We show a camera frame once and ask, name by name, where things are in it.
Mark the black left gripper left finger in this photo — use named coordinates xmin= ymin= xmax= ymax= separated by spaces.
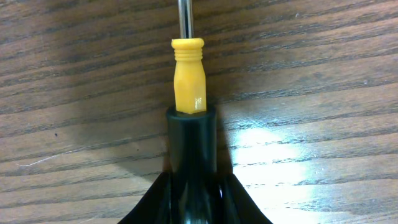
xmin=118 ymin=172 xmax=170 ymax=224

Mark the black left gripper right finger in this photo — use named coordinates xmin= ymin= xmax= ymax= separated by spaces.
xmin=220 ymin=174 xmax=272 ymax=224

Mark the black yellow screwdriver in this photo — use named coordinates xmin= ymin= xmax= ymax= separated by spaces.
xmin=167 ymin=0 xmax=220 ymax=223

